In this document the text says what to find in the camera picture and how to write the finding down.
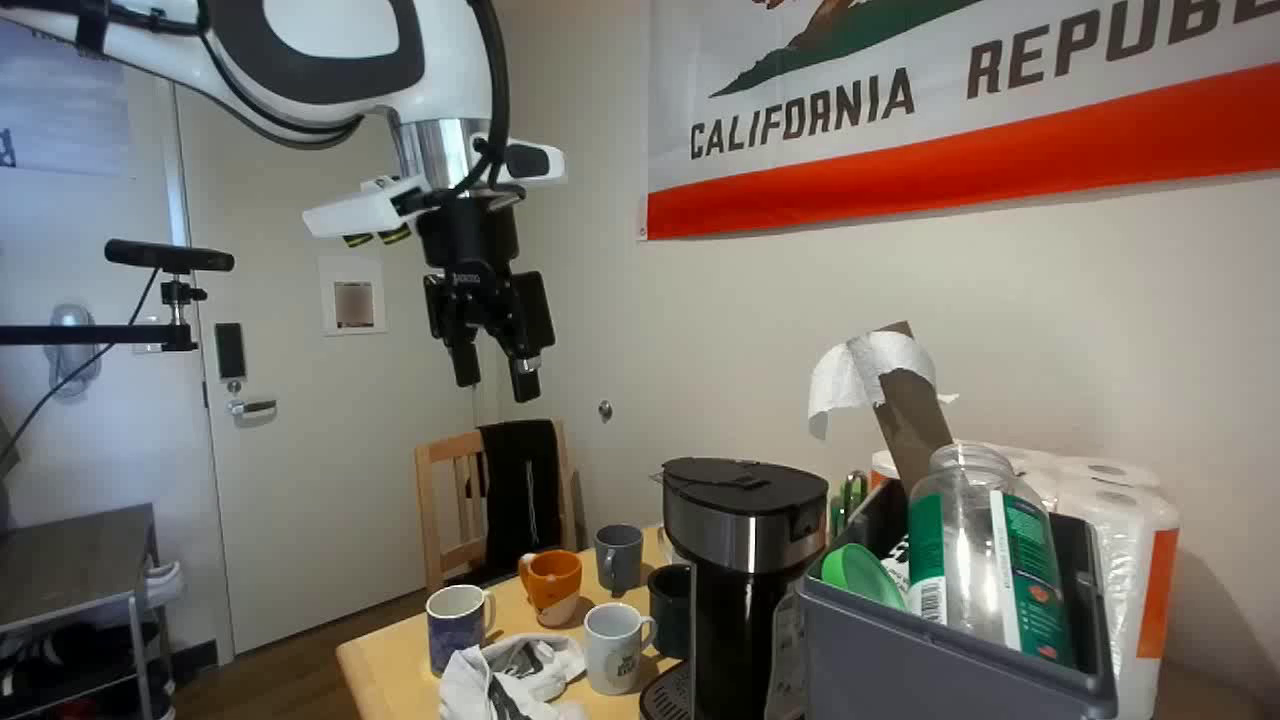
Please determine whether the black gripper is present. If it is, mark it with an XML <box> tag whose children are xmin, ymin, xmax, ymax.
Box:
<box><xmin>416</xmin><ymin>193</ymin><xmax>559</xmax><ymax>408</ymax></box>

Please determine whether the black coffee machine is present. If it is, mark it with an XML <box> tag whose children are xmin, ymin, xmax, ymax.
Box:
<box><xmin>636</xmin><ymin>452</ymin><xmax>835</xmax><ymax>720</ymax></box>

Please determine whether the small framed photo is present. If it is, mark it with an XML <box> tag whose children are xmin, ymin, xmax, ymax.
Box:
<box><xmin>319</xmin><ymin>274</ymin><xmax>389</xmax><ymax>341</ymax></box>

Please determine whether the wooden chair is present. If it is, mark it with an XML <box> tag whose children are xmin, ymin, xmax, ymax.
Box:
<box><xmin>414</xmin><ymin>420</ymin><xmax>582</xmax><ymax>592</ymax></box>

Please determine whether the white door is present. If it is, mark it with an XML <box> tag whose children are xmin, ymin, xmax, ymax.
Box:
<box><xmin>170</xmin><ymin>87</ymin><xmax>489</xmax><ymax>662</ymax></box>

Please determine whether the orange mug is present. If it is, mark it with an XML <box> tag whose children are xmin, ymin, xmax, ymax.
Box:
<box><xmin>515</xmin><ymin>546</ymin><xmax>589</xmax><ymax>633</ymax></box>

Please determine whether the grey mug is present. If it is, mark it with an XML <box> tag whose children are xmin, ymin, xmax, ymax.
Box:
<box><xmin>593</xmin><ymin>521</ymin><xmax>647</xmax><ymax>601</ymax></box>

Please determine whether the black door keypad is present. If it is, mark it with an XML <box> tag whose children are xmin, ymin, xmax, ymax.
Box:
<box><xmin>213</xmin><ymin>321</ymin><xmax>253</xmax><ymax>386</ymax></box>

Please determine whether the white and blue mug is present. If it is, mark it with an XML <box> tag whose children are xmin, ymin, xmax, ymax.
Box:
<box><xmin>420</xmin><ymin>581</ymin><xmax>502</xmax><ymax>680</ymax></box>

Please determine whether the dark mug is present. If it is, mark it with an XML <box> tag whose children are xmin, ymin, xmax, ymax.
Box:
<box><xmin>644</xmin><ymin>562</ymin><xmax>701</xmax><ymax>664</ymax></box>

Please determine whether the crumpled white paper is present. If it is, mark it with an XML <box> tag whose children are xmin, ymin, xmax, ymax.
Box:
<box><xmin>433</xmin><ymin>633</ymin><xmax>593</xmax><ymax>720</ymax></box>

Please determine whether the paper towel roll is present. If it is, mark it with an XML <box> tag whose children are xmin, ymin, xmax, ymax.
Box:
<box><xmin>802</xmin><ymin>317</ymin><xmax>963</xmax><ymax>493</ymax></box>

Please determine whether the green plastic bottle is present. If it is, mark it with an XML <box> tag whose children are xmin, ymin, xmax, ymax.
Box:
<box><xmin>814</xmin><ymin>537</ymin><xmax>918</xmax><ymax>622</ymax></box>

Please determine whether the grey metal cart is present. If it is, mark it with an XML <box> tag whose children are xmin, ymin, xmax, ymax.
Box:
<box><xmin>0</xmin><ymin>499</ymin><xmax>183</xmax><ymax>720</ymax></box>

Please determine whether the California Republic flag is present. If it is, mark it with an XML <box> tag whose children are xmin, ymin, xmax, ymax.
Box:
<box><xmin>644</xmin><ymin>0</ymin><xmax>1280</xmax><ymax>244</ymax></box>

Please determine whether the clear bottle with green label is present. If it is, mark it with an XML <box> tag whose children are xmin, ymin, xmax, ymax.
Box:
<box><xmin>904</xmin><ymin>439</ymin><xmax>1085</xmax><ymax>673</ymax></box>

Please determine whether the grey plastic bin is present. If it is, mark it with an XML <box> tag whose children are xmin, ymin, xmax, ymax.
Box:
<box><xmin>763</xmin><ymin>478</ymin><xmax>1125</xmax><ymax>720</ymax></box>

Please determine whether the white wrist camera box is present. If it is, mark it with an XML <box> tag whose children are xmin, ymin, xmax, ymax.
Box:
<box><xmin>302</xmin><ymin>173</ymin><xmax>442</xmax><ymax>251</ymax></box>

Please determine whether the white door handle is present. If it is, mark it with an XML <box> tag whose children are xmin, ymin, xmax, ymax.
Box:
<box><xmin>227</xmin><ymin>389</ymin><xmax>283</xmax><ymax>434</ymax></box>

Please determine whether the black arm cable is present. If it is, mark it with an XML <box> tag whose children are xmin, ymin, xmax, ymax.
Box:
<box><xmin>444</xmin><ymin>0</ymin><xmax>519</xmax><ymax>204</ymax></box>

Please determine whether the black bar camera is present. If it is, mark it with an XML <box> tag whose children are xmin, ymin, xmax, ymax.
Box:
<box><xmin>100</xmin><ymin>236</ymin><xmax>240</xmax><ymax>282</ymax></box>

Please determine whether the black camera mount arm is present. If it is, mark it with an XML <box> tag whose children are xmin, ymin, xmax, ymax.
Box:
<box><xmin>0</xmin><ymin>274</ymin><xmax>213</xmax><ymax>355</ymax></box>

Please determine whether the camera tripod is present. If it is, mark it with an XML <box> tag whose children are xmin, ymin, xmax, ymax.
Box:
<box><xmin>0</xmin><ymin>266</ymin><xmax>170</xmax><ymax>474</ymax></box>

